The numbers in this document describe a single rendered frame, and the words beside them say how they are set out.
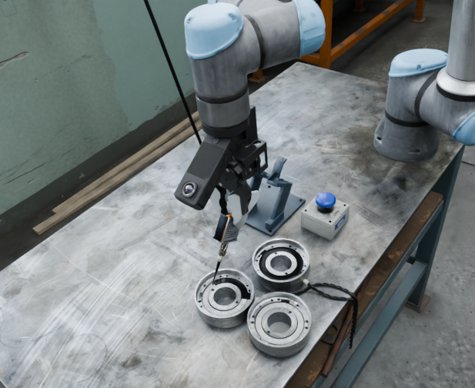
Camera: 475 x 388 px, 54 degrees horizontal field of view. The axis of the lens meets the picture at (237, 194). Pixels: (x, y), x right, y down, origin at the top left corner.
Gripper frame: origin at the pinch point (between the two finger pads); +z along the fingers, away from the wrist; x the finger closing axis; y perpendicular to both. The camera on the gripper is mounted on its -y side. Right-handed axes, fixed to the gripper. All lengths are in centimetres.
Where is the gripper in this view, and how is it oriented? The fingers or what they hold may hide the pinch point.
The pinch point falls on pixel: (229, 221)
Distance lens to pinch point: 80.1
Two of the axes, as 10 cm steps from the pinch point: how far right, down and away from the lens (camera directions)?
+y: 6.2, -5.6, 5.5
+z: 0.9, 7.5, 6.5
